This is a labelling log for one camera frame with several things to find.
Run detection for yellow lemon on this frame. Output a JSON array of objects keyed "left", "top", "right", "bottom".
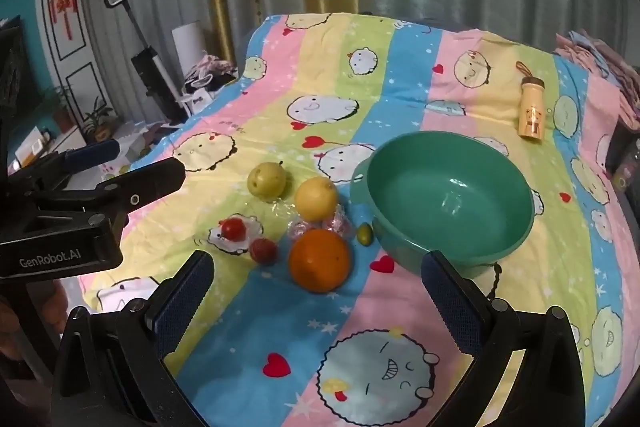
[{"left": 294, "top": 176, "right": 338, "bottom": 222}]

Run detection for green plastic bowl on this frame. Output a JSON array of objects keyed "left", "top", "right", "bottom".
[{"left": 349, "top": 130, "right": 535, "bottom": 273}]

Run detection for colourful cartoon striped sheet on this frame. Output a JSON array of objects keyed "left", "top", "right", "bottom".
[{"left": 80, "top": 13, "right": 639, "bottom": 426}]

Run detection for folded clothes pile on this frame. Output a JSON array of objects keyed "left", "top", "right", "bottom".
[{"left": 554, "top": 30, "right": 640, "bottom": 131}]

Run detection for red cherry tomato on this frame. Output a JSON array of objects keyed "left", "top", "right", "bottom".
[{"left": 220, "top": 217, "right": 246, "bottom": 243}]

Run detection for small green olive fruit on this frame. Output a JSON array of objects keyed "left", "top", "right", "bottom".
[{"left": 356, "top": 222, "right": 374, "bottom": 247}]

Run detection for yellow bear bottle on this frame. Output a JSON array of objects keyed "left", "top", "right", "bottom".
[{"left": 515, "top": 61, "right": 546, "bottom": 142}]

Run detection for white cylinder lamp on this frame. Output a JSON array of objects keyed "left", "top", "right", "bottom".
[{"left": 171, "top": 22, "right": 206, "bottom": 70}]

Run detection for green pear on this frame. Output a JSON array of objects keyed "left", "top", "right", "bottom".
[{"left": 246, "top": 161, "right": 288, "bottom": 200}]

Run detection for potted plant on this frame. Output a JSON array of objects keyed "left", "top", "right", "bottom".
[{"left": 82, "top": 96, "right": 115, "bottom": 143}]

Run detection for orange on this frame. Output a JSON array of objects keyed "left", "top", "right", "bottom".
[{"left": 288, "top": 229, "right": 352, "bottom": 294}]

